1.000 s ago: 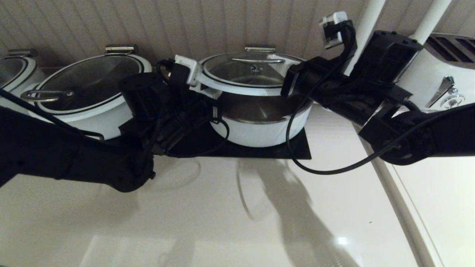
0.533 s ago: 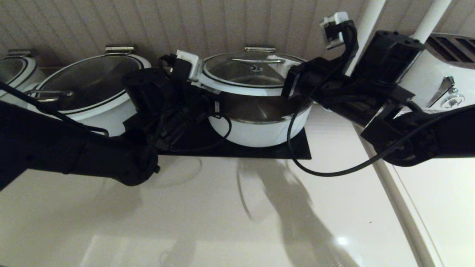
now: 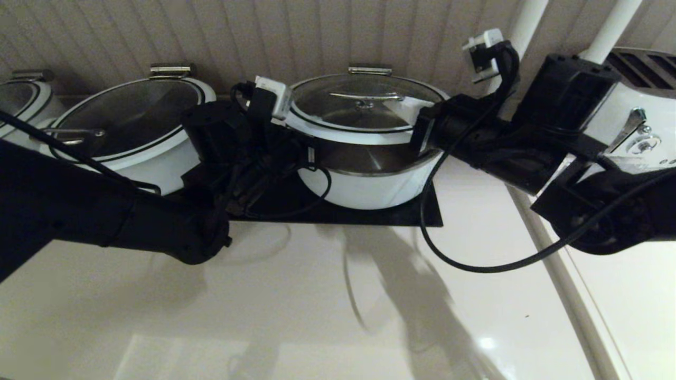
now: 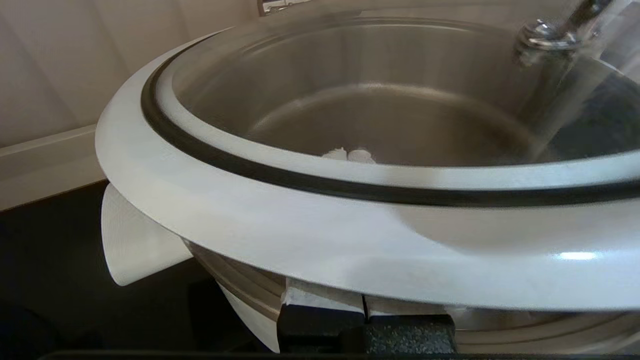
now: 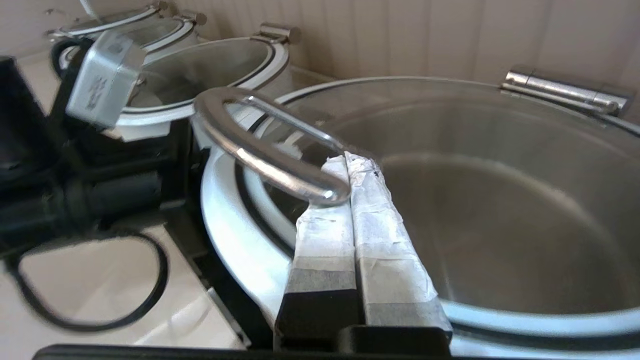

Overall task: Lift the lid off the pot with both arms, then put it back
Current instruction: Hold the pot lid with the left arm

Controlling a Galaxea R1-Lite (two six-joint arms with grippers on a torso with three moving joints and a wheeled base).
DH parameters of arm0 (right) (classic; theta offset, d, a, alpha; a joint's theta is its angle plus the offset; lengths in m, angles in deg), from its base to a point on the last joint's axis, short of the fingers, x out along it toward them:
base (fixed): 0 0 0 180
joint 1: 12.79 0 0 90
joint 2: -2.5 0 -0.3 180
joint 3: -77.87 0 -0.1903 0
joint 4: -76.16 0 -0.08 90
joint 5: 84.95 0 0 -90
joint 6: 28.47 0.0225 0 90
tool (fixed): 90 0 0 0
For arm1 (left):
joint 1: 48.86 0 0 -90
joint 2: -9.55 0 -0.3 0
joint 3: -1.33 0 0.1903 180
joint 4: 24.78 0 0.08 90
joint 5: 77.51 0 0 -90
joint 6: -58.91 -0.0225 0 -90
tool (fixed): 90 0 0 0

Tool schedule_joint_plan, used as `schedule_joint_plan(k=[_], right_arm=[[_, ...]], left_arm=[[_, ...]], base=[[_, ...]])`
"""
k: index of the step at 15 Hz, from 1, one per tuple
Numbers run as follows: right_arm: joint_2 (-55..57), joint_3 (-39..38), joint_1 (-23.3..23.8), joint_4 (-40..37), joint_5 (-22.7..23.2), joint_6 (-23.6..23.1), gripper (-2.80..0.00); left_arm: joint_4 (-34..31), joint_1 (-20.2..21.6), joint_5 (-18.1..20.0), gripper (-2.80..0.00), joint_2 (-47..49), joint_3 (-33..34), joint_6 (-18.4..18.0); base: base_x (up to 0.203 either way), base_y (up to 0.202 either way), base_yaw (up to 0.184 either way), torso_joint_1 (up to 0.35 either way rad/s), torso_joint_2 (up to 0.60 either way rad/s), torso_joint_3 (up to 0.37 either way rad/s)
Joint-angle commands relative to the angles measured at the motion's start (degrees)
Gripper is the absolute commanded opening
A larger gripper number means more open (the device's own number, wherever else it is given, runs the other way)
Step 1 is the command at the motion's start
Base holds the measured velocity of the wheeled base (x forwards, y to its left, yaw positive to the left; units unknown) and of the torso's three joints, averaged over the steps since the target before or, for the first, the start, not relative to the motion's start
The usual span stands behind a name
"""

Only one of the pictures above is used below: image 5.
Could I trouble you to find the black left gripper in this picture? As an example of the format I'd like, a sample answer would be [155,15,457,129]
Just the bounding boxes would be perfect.
[0,56,211,262]

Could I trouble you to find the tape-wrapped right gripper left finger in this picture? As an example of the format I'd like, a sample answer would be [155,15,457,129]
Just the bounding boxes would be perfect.
[274,155,363,351]

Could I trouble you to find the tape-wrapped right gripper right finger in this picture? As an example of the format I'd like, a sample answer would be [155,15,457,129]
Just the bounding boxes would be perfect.
[345,151,453,329]

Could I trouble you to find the white round cooking pot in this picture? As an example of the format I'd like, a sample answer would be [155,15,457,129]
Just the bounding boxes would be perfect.
[240,80,640,360]
[107,37,301,143]

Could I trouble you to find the black glass cooktop panel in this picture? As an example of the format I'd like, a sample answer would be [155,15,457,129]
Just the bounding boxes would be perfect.
[165,200,281,351]

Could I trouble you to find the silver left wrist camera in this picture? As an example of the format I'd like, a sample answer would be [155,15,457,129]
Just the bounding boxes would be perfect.
[65,30,148,130]

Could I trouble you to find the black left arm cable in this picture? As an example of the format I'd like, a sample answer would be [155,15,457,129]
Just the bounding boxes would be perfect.
[10,37,170,333]

